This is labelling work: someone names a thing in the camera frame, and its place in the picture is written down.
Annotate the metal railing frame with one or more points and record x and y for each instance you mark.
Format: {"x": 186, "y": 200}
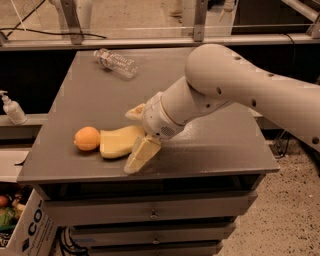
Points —
{"x": 91, "y": 24}

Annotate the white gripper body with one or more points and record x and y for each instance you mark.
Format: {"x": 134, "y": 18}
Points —
{"x": 157, "y": 116}

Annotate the white cardboard box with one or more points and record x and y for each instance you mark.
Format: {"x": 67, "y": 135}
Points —
{"x": 34, "y": 233}

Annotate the orange fruit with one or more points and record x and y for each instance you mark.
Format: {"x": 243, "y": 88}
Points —
{"x": 87, "y": 138}

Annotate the white pump dispenser bottle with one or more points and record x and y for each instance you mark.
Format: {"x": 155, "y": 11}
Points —
{"x": 12, "y": 109}

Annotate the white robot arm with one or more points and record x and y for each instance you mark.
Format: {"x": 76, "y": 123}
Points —
{"x": 215, "y": 77}

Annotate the clear plastic water bottle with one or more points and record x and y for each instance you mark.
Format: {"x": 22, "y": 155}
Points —
{"x": 118, "y": 63}

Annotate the grey drawer cabinet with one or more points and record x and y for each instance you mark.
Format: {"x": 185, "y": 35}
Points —
{"x": 183, "y": 203}

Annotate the yellow sponge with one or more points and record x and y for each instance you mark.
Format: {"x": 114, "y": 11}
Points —
{"x": 119, "y": 142}

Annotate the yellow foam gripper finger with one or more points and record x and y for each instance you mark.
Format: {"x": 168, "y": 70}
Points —
{"x": 136, "y": 112}
{"x": 144, "y": 149}

